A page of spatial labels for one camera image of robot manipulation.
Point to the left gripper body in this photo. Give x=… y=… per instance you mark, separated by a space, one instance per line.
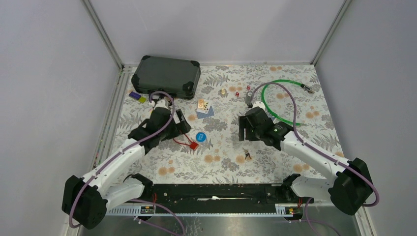
x=175 y=130

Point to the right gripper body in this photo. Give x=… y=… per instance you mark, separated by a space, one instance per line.
x=254 y=133

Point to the red cable lock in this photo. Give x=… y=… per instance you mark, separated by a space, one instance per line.
x=187 y=142

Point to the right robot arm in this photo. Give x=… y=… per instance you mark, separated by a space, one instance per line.
x=347 y=184

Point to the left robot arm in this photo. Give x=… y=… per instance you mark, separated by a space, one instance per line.
x=87 y=199

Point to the blue small blind chip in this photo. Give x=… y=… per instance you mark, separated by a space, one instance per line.
x=201 y=137

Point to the blue-backed playing card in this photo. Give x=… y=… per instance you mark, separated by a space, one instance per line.
x=201 y=115

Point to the grey patterned cylinder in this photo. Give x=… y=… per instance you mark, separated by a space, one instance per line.
x=248 y=99

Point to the nine of spades card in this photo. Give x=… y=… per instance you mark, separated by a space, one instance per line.
x=204 y=111

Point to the dark green carrying case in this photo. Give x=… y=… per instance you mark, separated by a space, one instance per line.
x=177 y=77

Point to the blue toy brick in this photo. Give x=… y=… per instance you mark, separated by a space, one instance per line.
x=134 y=95

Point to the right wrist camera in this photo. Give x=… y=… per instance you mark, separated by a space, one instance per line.
x=259 y=104

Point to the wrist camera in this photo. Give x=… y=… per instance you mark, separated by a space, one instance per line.
x=162 y=104
x=259 y=104

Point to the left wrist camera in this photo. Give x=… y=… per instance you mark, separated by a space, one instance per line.
x=162 y=104

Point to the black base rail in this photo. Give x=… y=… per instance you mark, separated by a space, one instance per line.
x=212 y=199

